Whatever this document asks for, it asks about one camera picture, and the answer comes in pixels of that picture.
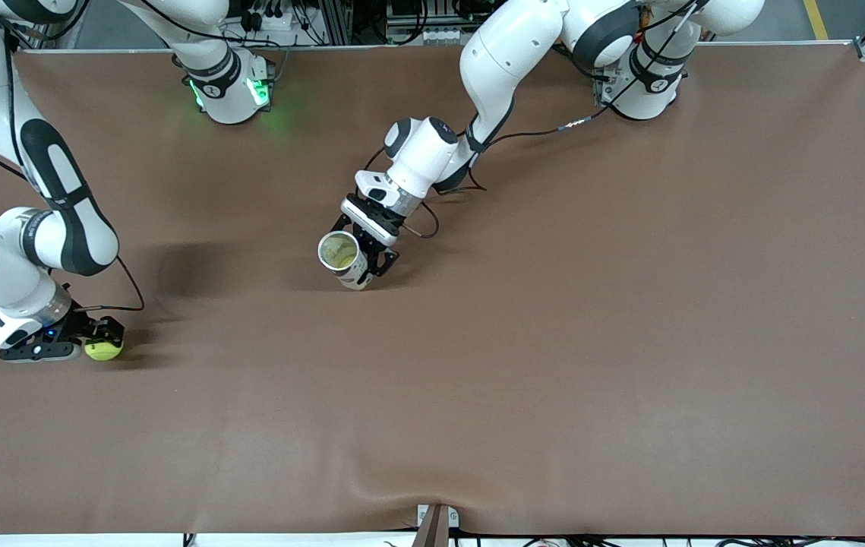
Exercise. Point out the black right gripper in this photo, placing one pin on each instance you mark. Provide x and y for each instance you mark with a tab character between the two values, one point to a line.
86	326

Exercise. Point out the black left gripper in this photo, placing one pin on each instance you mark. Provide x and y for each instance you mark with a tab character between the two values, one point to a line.
384	260

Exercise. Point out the yellow tennis ball bold print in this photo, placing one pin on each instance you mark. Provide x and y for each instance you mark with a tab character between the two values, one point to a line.
103	351

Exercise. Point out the clear tennis ball can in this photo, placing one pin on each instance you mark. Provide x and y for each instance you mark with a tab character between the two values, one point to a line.
355	279

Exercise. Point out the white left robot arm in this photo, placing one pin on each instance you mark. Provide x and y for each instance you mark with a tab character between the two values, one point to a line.
508	61

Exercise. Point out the brown table mat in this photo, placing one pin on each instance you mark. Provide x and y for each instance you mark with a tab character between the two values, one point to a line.
432	380

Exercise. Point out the small white connector strip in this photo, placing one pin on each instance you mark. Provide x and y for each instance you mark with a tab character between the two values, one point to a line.
440	35

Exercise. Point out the white power strip with plugs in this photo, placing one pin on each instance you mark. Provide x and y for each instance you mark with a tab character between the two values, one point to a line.
280	21

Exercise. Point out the metal table edge bracket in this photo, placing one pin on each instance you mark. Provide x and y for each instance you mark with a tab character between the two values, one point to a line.
422	515

